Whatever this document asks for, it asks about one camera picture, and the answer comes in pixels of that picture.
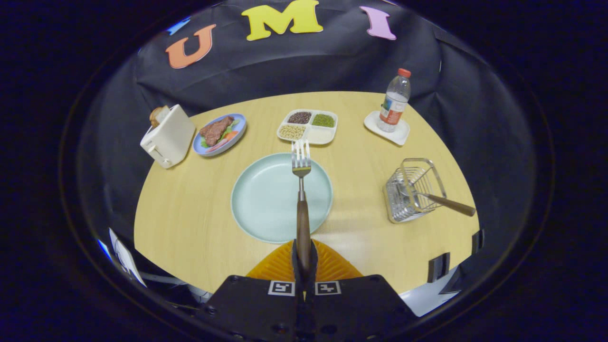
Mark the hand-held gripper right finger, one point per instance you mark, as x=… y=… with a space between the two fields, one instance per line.
x=351 y=308

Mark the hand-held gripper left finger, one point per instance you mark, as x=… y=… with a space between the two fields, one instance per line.
x=256 y=308

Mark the pale green plate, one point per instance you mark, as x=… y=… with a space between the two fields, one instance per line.
x=266 y=199

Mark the white divided bean tray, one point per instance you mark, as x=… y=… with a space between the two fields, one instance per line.
x=320 y=135

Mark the blue food plate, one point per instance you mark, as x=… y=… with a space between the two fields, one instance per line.
x=237 y=133

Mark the white square coaster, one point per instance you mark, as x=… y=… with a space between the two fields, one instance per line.
x=401 y=135

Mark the brown steak with vegetables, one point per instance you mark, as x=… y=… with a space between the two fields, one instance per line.
x=216 y=130

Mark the white toaster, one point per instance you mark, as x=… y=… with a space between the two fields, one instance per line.
x=171 y=137

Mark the clear water bottle red cap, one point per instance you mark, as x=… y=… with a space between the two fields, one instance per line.
x=392 y=107

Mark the toasted bread slice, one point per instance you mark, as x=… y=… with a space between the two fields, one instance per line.
x=157 y=115

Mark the black table bracket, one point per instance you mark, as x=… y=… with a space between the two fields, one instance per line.
x=438 y=268
x=478 y=241

